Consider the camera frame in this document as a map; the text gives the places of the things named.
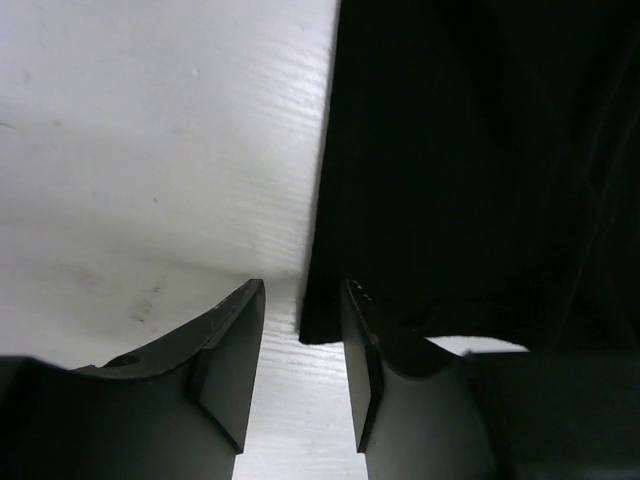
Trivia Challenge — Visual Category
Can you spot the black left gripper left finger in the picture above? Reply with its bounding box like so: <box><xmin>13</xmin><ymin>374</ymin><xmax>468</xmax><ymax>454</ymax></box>
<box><xmin>1</xmin><ymin>279</ymin><xmax>265</xmax><ymax>479</ymax></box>

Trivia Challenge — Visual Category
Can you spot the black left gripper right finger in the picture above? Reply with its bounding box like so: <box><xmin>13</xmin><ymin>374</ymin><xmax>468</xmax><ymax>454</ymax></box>
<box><xmin>341</xmin><ymin>281</ymin><xmax>639</xmax><ymax>479</ymax></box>

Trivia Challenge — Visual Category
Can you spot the black tank top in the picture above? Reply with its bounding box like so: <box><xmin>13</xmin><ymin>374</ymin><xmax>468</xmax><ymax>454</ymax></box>
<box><xmin>299</xmin><ymin>1</ymin><xmax>639</xmax><ymax>350</ymax></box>

